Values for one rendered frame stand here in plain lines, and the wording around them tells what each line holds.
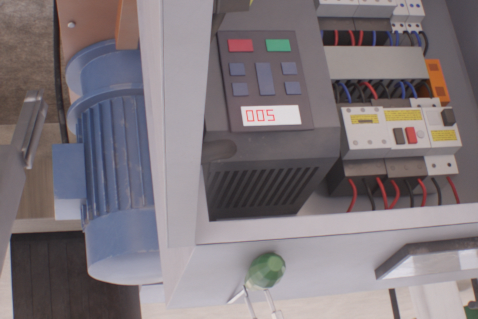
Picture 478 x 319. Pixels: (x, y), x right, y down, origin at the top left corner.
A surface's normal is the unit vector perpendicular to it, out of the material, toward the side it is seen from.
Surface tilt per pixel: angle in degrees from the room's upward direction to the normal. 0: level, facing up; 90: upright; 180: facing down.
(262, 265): 88
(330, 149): 25
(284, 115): 90
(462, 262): 0
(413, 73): 90
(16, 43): 0
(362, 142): 90
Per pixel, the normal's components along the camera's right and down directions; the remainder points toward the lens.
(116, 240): -0.34, -0.35
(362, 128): 0.19, -0.43
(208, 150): 0.47, -0.34
